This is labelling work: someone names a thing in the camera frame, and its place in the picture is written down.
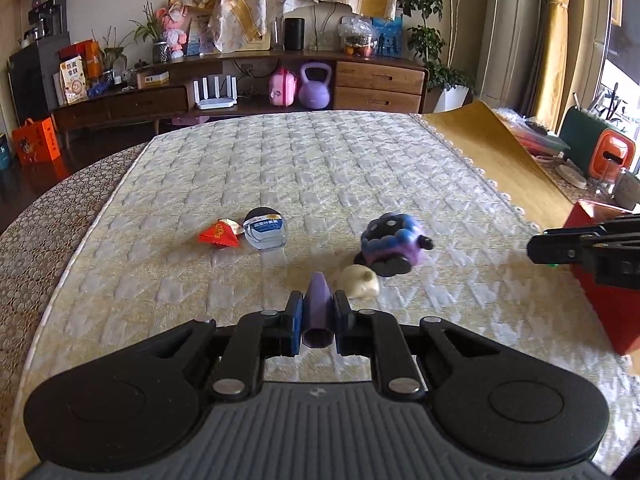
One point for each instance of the orange gift bag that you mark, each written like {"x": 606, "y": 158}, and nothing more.
{"x": 36, "y": 142}

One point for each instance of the snack box on sideboard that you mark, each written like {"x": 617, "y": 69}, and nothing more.
{"x": 73, "y": 80}

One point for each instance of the cream dumpling toy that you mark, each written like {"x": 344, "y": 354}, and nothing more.
{"x": 358, "y": 282}

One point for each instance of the clear bag of fruit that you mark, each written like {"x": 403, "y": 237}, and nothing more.
{"x": 358, "y": 36}

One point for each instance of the green potted plant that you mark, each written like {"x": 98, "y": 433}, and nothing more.
{"x": 433, "y": 40}

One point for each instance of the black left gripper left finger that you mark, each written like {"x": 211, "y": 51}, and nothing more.
{"x": 243, "y": 349}

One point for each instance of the black coffee machine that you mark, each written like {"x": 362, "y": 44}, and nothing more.
{"x": 47, "y": 20}

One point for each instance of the wooden sideboard cabinet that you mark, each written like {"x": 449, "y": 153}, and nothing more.
{"x": 170, "y": 90}

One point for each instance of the red triangular packet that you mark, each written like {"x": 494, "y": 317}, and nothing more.
{"x": 223, "y": 233}

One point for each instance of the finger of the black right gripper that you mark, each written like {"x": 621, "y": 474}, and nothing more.
{"x": 616, "y": 256}
{"x": 627, "y": 224}

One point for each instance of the black cylindrical speaker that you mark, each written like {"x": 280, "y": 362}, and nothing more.
{"x": 294, "y": 34}

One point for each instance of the yellow curtain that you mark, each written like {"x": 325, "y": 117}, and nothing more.
{"x": 549, "y": 69}

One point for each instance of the white wifi router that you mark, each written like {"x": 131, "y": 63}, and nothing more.
{"x": 215, "y": 92}

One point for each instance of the purple blue toy car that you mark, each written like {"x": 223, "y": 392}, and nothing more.
{"x": 392, "y": 244}

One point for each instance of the pink plush doll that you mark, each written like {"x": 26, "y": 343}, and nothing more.
{"x": 172, "y": 18}

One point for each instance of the white round lid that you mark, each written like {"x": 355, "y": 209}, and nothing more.
{"x": 572, "y": 176}

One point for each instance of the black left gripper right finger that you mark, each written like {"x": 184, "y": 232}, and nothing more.
{"x": 377, "y": 335}

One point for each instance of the yellow wood-grain mat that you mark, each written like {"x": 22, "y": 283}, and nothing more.
{"x": 481, "y": 135}

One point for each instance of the purple kettlebell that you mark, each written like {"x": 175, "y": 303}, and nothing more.
{"x": 315, "y": 94}

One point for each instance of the cream quilted table cover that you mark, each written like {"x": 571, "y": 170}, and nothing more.
{"x": 140, "y": 269}

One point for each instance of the purple cone toy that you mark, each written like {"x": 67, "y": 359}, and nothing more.
{"x": 318, "y": 312}

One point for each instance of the stack of colourful books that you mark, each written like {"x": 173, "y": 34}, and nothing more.
{"x": 534, "y": 142}

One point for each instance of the orange green tissue box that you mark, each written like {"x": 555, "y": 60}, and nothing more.
{"x": 590, "y": 138}

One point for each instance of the red metal tin box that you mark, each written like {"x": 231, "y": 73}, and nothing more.
{"x": 617, "y": 307}

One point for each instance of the clear drinking glass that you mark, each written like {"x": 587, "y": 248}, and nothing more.
{"x": 607, "y": 183}

